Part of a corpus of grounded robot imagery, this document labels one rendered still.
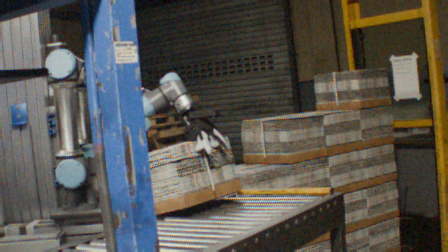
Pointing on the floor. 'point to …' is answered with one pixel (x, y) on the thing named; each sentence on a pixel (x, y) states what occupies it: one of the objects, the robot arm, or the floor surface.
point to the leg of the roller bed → (338, 239)
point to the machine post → (118, 125)
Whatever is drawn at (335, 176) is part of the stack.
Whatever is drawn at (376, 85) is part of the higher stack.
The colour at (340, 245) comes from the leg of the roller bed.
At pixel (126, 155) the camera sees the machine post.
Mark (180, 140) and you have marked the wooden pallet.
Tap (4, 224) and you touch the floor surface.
